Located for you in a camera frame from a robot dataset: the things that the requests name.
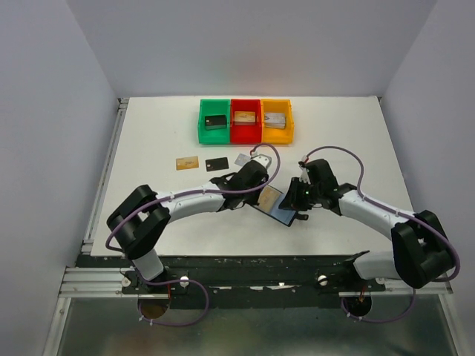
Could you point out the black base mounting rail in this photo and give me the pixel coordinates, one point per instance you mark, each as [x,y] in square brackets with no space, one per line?
[245,282]

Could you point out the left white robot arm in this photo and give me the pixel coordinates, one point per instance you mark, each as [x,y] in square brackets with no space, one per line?
[142,217]

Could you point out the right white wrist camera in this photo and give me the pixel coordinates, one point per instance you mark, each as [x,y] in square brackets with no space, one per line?
[304,177]

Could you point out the orange plastic bin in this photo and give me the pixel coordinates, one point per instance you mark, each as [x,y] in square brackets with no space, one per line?
[273,135]

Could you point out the green plastic bin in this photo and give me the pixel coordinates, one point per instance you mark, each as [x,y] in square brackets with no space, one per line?
[213,107]

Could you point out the gold VIP card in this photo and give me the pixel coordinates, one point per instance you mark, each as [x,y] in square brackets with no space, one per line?
[185,163]

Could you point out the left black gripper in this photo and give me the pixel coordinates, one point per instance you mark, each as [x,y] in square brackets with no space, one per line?
[254,199]

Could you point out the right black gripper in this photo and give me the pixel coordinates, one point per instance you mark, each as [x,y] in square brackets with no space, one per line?
[292,199]

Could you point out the black credit card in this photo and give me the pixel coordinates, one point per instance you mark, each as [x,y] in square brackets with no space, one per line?
[217,164]

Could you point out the silver card in orange bin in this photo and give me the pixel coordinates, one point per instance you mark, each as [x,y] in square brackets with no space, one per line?
[274,120]

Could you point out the gold card in red bin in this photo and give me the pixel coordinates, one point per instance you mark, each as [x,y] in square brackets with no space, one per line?
[244,118]

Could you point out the silver credit card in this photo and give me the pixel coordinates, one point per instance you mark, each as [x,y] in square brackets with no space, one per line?
[241,160]

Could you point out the black leather card holder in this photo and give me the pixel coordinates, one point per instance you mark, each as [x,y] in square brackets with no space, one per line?
[283,216]

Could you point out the black card in green bin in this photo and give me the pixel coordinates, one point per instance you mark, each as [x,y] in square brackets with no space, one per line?
[215,122]

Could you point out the red plastic bin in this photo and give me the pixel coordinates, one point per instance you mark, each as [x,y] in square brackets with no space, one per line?
[246,125]

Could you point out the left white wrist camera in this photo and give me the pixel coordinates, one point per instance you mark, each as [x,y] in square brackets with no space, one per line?
[260,162]

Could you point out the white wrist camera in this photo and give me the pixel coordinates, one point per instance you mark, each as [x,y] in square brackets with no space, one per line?
[260,162]
[304,177]

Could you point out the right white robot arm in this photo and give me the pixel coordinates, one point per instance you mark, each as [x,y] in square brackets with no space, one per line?
[419,254]

